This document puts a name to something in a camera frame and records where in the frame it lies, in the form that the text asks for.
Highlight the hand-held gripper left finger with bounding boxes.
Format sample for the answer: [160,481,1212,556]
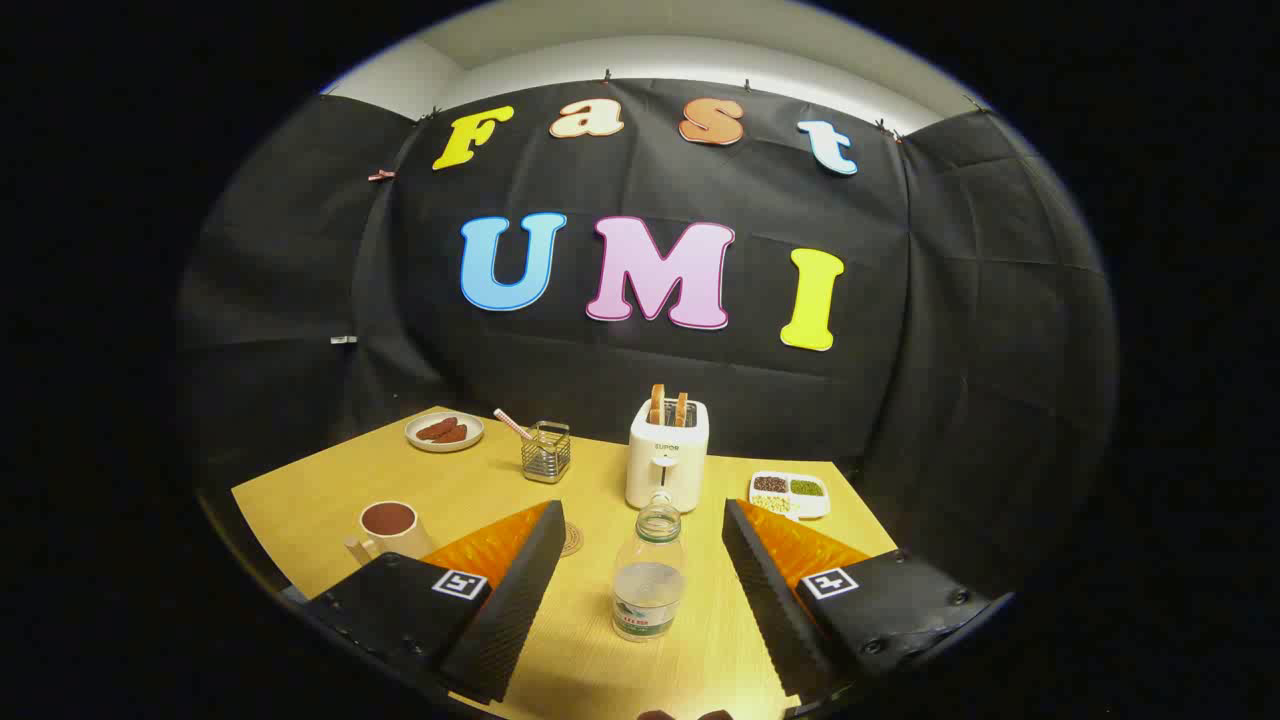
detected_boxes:
[305,500,567,706]

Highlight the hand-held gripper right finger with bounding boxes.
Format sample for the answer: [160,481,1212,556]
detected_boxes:
[722,498,1001,703]

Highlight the clear plastic juice bottle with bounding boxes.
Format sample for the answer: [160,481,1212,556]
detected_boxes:
[612,492,687,642]

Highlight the beige cup with handle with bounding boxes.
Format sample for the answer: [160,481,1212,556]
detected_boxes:
[345,500,437,566]

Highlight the white divided bean dish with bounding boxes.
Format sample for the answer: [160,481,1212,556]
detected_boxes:
[748,471,831,521]

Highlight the wooden table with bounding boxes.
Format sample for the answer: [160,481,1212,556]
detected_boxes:
[232,405,898,720]

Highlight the white toaster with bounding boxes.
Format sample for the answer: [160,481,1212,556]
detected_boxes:
[626,398,710,512]

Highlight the small white plate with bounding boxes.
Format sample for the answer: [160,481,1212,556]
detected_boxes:
[404,412,485,454]

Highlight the black backdrop cloth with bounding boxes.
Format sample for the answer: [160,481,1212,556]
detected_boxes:
[175,78,1118,601]

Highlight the wire mesh holder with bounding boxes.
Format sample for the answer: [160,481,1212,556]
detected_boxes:
[521,421,572,485]

